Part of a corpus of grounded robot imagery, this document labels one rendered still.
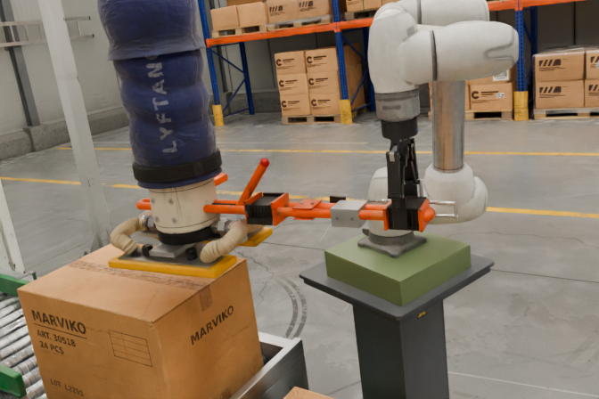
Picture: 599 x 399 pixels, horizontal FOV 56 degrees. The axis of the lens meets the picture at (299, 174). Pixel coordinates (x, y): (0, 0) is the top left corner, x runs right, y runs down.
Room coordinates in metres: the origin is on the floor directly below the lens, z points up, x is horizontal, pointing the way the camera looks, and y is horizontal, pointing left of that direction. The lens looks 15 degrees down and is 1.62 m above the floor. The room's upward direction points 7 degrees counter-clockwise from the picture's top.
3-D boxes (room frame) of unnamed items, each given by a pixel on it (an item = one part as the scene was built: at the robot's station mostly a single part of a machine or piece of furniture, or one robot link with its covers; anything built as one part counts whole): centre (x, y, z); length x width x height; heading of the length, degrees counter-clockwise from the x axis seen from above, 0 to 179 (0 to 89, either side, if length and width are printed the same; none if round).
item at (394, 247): (1.87, -0.28, 0.87); 0.22 x 0.18 x 0.06; 39
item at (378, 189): (1.84, -0.31, 1.01); 0.18 x 0.16 x 0.22; 79
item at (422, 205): (1.15, -0.22, 1.20); 0.08 x 0.07 x 0.05; 63
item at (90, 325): (1.63, 0.56, 0.75); 0.60 x 0.40 x 0.40; 57
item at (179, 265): (1.34, 0.35, 1.10); 0.34 x 0.10 x 0.05; 63
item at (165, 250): (1.43, 0.31, 1.14); 0.34 x 0.25 x 0.06; 63
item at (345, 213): (1.21, -0.10, 1.20); 0.07 x 0.07 x 0.04; 63
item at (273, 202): (1.31, 0.09, 1.20); 0.10 x 0.08 x 0.06; 153
